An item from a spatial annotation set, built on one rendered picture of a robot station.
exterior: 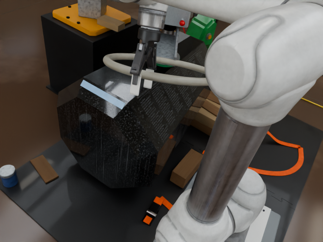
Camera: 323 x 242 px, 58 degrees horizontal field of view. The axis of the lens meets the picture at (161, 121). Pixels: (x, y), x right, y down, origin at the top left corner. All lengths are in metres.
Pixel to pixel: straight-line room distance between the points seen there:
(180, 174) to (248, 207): 1.27
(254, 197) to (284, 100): 0.52
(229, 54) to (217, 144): 0.22
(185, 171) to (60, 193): 0.90
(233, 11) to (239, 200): 0.54
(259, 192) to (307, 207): 1.66
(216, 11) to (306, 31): 0.32
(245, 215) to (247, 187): 0.09
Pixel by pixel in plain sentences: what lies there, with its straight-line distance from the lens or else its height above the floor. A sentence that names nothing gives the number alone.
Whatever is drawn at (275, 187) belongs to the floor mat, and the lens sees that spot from 2.55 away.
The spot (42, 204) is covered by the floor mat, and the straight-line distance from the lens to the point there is 2.17.
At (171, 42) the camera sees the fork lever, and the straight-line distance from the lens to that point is 1.68.
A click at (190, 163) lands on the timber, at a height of 0.14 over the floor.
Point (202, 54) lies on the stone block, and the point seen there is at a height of 0.78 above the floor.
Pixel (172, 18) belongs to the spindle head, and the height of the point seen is 1.17.
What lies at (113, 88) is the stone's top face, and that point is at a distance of 1.68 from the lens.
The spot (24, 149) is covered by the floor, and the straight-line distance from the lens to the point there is 2.53.
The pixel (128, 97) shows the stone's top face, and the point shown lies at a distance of 1.62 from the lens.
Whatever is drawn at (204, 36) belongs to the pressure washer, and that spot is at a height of 0.41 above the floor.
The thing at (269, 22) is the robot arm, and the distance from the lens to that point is 0.44.
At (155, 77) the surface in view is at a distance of 0.99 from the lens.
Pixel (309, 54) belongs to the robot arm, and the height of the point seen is 1.66.
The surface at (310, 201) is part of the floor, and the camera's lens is 2.66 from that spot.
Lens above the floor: 1.83
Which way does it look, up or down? 42 degrees down
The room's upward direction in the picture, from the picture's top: 11 degrees clockwise
